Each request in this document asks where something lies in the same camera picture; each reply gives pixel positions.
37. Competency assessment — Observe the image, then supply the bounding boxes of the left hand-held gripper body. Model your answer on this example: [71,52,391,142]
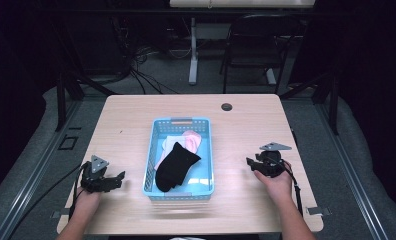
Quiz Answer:
[80,154,113,194]

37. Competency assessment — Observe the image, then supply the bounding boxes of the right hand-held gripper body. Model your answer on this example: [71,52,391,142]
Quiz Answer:
[254,142,293,179]

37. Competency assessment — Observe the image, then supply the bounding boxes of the person's right hand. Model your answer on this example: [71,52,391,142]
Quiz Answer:
[253,161,294,203]

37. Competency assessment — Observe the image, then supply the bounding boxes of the person's left hand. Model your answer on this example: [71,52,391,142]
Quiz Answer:
[72,186,102,218]

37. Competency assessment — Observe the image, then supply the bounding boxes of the light blue plastic basket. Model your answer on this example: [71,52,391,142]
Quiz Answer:
[142,116,216,202]

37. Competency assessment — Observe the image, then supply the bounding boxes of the white sock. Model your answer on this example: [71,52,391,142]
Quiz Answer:
[153,134,188,171]

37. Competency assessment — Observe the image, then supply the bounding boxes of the black sock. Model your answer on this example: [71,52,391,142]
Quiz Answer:
[154,141,202,194]

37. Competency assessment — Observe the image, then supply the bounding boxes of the pink sock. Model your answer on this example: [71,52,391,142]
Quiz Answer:
[181,129,203,155]

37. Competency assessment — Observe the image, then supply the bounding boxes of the black metal stand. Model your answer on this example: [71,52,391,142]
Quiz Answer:
[52,19,119,133]
[279,69,341,136]

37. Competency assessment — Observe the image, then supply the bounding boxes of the white desk foot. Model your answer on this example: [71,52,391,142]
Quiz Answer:
[265,67,278,86]

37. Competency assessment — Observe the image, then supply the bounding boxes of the white desk leg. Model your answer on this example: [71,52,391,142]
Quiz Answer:
[188,16,200,86]

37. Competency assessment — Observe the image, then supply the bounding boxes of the black folding chair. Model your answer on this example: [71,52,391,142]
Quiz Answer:
[218,13,302,96]

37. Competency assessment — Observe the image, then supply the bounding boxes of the white desk top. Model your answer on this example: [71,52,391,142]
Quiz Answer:
[169,0,317,9]

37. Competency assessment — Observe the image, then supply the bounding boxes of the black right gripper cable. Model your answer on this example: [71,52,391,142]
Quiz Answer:
[269,156,304,217]

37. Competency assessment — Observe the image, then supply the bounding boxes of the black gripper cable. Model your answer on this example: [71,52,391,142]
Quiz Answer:
[5,162,87,240]
[269,156,304,217]

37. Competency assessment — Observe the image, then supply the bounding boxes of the grey metal table bracket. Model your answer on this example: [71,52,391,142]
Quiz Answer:
[305,206,333,217]
[50,209,71,220]

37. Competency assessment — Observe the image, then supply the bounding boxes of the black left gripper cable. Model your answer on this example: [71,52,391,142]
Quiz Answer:
[5,162,87,240]

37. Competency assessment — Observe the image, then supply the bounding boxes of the aluminium floor rail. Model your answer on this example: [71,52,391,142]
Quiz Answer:
[0,99,84,240]
[314,101,390,240]

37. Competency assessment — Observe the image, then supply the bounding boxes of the black floor cables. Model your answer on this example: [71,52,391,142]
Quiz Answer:
[112,16,194,96]

